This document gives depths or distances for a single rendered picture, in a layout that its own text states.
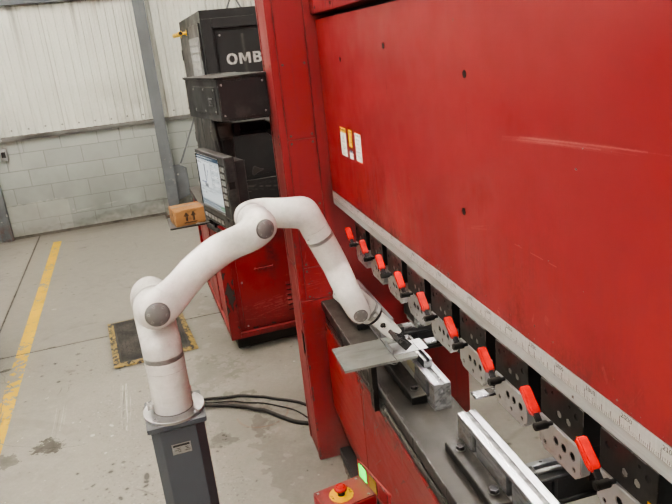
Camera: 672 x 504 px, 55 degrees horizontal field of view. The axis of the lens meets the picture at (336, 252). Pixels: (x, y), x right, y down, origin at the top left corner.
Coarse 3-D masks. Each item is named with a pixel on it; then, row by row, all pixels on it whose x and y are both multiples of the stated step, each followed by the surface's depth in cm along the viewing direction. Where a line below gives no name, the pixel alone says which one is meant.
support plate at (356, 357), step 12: (336, 348) 234; (348, 348) 233; (360, 348) 232; (372, 348) 231; (384, 348) 230; (348, 360) 224; (360, 360) 224; (372, 360) 223; (384, 360) 222; (396, 360) 221; (348, 372) 218
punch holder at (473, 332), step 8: (464, 312) 171; (464, 320) 172; (472, 320) 167; (464, 328) 173; (472, 328) 168; (480, 328) 163; (464, 336) 174; (472, 336) 169; (480, 336) 164; (488, 336) 161; (472, 344) 169; (480, 344) 164; (488, 344) 162; (464, 352) 175; (472, 352) 170; (488, 352) 162; (464, 360) 176; (472, 360) 170; (472, 368) 171; (480, 368) 167; (480, 376) 167; (488, 376) 164
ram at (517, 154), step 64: (448, 0) 149; (512, 0) 123; (576, 0) 105; (640, 0) 91; (320, 64) 278; (384, 64) 199; (448, 64) 155; (512, 64) 127; (576, 64) 107; (640, 64) 93; (384, 128) 210; (448, 128) 161; (512, 128) 131; (576, 128) 110; (640, 128) 95; (384, 192) 221; (448, 192) 168; (512, 192) 136; (576, 192) 114; (640, 192) 98; (448, 256) 176; (512, 256) 140; (576, 256) 117; (640, 256) 100; (512, 320) 146; (576, 320) 120; (640, 320) 103; (640, 384) 106; (640, 448) 108
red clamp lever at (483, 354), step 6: (480, 348) 157; (486, 348) 157; (480, 354) 156; (486, 354) 156; (480, 360) 156; (486, 360) 155; (486, 366) 154; (492, 366) 154; (486, 372) 155; (492, 372) 154; (492, 378) 153; (498, 378) 153; (504, 378) 153; (492, 384) 152
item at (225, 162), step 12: (216, 156) 300; (228, 156) 294; (228, 168) 293; (240, 168) 299; (228, 180) 295; (240, 180) 300; (228, 192) 296; (240, 192) 302; (204, 204) 336; (228, 204) 300; (216, 216) 321; (228, 216) 305
